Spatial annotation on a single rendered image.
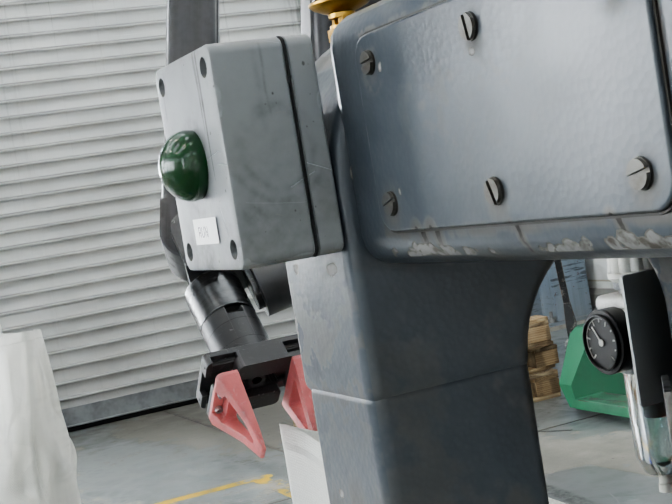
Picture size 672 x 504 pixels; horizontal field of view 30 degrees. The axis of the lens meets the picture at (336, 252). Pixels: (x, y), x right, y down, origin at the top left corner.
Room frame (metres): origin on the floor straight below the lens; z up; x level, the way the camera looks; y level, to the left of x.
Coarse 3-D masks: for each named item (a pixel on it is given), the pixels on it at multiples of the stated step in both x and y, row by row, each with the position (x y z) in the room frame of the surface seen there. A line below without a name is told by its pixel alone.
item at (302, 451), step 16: (288, 432) 1.12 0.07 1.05; (304, 432) 1.10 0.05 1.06; (288, 448) 1.13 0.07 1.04; (304, 448) 1.09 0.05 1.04; (320, 448) 1.02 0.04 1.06; (288, 464) 1.14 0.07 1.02; (304, 464) 1.09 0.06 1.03; (320, 464) 1.04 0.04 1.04; (304, 480) 1.10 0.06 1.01; (320, 480) 1.05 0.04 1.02; (304, 496) 1.11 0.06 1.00; (320, 496) 1.06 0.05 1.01
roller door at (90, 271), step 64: (0, 0) 7.91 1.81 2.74; (64, 0) 8.06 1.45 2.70; (128, 0) 8.24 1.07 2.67; (256, 0) 8.60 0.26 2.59; (0, 64) 7.88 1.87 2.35; (64, 64) 8.03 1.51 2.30; (128, 64) 8.21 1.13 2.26; (0, 128) 7.85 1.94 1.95; (64, 128) 8.00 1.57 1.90; (128, 128) 8.18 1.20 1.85; (0, 192) 7.83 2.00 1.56; (64, 192) 7.98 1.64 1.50; (128, 192) 8.15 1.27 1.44; (0, 256) 7.80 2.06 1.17; (64, 256) 7.95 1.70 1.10; (128, 256) 8.12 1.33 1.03; (0, 320) 7.77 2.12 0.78; (64, 320) 7.92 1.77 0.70; (128, 320) 8.09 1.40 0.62; (192, 320) 8.27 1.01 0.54; (64, 384) 7.89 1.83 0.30; (128, 384) 8.05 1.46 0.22; (192, 384) 8.21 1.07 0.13
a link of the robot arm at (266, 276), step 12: (180, 228) 1.22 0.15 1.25; (180, 240) 1.22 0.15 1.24; (180, 252) 1.21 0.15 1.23; (276, 264) 1.22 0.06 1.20; (192, 276) 1.23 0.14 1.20; (264, 276) 1.21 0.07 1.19; (276, 276) 1.21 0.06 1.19; (264, 288) 1.21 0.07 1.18; (276, 288) 1.21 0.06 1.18; (288, 288) 1.22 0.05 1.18; (264, 300) 1.22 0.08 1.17; (276, 300) 1.22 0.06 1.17; (288, 300) 1.22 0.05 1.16; (276, 312) 1.23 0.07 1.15
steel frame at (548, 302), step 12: (552, 264) 8.96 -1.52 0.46; (564, 264) 8.99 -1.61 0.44; (576, 264) 9.03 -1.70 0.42; (552, 276) 8.95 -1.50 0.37; (576, 276) 9.02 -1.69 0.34; (540, 288) 9.35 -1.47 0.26; (552, 288) 8.95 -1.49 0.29; (576, 288) 9.02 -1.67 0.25; (588, 288) 9.06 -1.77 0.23; (540, 300) 9.36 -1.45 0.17; (552, 300) 9.23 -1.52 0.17; (576, 300) 9.01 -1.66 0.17; (588, 300) 9.05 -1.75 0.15; (540, 312) 9.35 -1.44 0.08; (552, 312) 8.93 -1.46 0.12; (576, 312) 9.00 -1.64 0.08; (588, 312) 9.05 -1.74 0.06; (552, 324) 8.87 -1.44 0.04; (564, 324) 8.90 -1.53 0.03
